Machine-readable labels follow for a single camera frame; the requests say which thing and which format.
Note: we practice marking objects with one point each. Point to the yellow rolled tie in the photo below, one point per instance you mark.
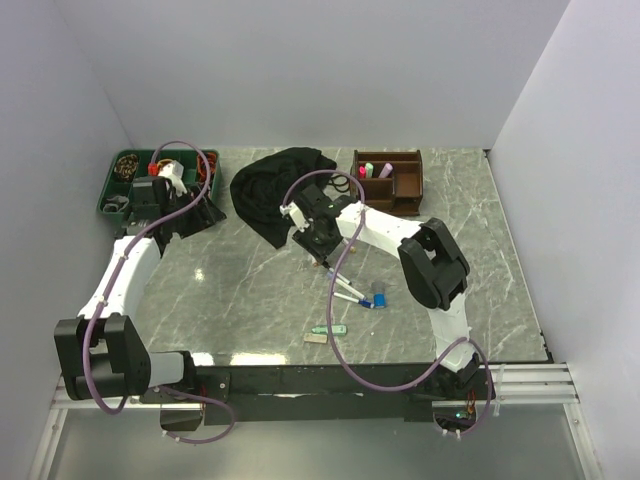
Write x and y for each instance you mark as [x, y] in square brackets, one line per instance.
[164, 162]

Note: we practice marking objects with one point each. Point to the green correction tape dispenser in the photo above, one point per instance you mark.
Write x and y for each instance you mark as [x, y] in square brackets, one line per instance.
[337, 330]

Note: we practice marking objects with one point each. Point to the dark blue cap marker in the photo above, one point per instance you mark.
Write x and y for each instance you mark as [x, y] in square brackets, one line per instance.
[362, 302]

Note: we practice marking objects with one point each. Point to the brown wooden desk organizer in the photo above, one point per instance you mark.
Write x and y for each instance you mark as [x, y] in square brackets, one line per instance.
[402, 192]

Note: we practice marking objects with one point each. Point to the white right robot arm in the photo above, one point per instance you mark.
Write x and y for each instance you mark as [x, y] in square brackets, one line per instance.
[434, 267]

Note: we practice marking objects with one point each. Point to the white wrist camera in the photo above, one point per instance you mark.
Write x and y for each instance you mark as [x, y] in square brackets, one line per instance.
[173, 172]
[295, 214]

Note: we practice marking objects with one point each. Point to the grey rolled tie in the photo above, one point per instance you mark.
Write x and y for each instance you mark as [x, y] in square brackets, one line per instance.
[115, 204]

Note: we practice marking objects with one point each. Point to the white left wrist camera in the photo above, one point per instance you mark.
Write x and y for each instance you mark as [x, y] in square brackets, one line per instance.
[173, 172]

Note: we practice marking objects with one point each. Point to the green compartment tray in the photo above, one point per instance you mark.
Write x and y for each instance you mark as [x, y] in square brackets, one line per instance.
[188, 158]

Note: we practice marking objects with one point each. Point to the brown patterned rolled tie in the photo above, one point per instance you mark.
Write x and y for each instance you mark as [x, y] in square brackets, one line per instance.
[125, 168]

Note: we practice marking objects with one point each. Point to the aluminium frame rail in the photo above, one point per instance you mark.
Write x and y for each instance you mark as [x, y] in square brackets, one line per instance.
[534, 384]

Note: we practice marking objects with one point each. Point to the beige eraser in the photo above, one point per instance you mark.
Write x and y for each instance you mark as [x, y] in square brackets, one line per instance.
[313, 338]

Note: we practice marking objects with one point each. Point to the purple pastel highlighter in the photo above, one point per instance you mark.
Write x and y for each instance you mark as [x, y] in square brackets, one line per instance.
[386, 170]

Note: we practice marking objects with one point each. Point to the light blue cap marker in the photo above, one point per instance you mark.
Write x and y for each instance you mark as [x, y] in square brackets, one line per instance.
[339, 281]

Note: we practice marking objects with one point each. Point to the black drawstring shorts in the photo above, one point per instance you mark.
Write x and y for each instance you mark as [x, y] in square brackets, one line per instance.
[258, 189]

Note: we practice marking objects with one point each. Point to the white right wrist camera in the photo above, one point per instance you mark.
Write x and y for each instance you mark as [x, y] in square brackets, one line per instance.
[295, 214]

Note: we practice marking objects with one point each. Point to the orange navy striped rolled tie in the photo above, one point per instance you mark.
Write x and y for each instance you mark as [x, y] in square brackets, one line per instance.
[206, 166]

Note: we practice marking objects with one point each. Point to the black base crossbar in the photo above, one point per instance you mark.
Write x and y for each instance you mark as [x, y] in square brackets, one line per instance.
[327, 392]

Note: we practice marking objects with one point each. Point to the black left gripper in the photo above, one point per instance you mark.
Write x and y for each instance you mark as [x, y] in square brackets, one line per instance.
[206, 214]

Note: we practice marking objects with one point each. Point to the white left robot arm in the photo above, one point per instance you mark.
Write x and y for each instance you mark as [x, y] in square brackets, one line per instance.
[100, 352]

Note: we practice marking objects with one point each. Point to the blue correction tape roll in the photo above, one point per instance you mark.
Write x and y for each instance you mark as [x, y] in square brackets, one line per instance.
[379, 301]

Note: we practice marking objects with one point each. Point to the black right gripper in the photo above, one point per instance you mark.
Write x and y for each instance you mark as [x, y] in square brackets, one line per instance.
[317, 252]

